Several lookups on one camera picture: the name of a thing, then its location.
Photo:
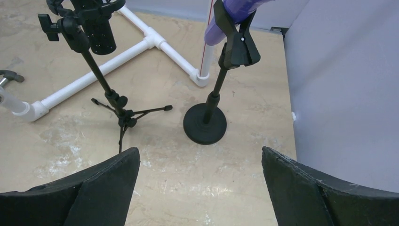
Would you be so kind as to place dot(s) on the black tripod stand with shockmount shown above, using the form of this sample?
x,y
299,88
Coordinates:
x,y
69,26

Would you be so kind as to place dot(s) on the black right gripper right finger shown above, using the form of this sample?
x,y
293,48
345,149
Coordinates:
x,y
304,196

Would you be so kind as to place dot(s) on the black round-base microphone stand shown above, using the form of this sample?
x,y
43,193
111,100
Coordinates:
x,y
205,123

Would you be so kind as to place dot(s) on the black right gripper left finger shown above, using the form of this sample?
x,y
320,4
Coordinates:
x,y
97,196

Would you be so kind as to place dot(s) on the hammer with black handle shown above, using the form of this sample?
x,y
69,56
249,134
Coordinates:
x,y
8,76

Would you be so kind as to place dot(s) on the black speckled condenser microphone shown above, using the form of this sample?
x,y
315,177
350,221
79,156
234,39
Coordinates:
x,y
94,16

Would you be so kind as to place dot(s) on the white PVC pipe frame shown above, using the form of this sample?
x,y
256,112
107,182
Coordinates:
x,y
152,39

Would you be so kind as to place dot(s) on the purple microphone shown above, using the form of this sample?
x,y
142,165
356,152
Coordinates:
x,y
238,10

